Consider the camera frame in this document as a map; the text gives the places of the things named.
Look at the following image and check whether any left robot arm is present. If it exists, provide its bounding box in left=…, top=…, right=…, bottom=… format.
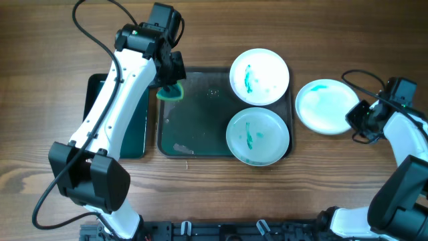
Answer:
left=48, top=3, right=186, bottom=240

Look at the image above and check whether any large dark serving tray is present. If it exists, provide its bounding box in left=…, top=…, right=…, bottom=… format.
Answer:
left=156, top=66, right=294, bottom=159

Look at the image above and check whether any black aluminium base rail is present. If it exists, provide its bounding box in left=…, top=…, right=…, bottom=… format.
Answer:
left=79, top=219, right=332, bottom=241

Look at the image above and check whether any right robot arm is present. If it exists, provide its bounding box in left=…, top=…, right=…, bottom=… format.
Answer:
left=315, top=77, right=427, bottom=240

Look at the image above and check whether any small black water tray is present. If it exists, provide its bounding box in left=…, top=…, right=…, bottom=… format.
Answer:
left=83, top=74, right=149, bottom=159

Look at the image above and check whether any grey white plate bottom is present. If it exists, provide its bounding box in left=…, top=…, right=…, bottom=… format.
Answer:
left=225, top=107, right=292, bottom=167

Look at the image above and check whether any green yellow sponge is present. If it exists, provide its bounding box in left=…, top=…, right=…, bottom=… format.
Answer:
left=156, top=81, right=184, bottom=101

